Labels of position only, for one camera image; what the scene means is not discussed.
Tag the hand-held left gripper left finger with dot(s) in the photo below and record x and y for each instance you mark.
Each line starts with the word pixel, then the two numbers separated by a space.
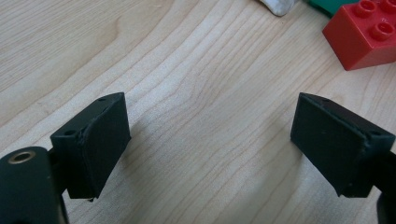
pixel 93 149

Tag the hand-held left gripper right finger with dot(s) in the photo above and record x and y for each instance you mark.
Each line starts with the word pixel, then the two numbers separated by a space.
pixel 339 146

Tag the red toy brick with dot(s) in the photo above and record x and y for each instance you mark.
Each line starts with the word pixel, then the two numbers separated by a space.
pixel 361 40

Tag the teal toy brick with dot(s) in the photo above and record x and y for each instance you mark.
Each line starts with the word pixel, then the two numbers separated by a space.
pixel 330 5

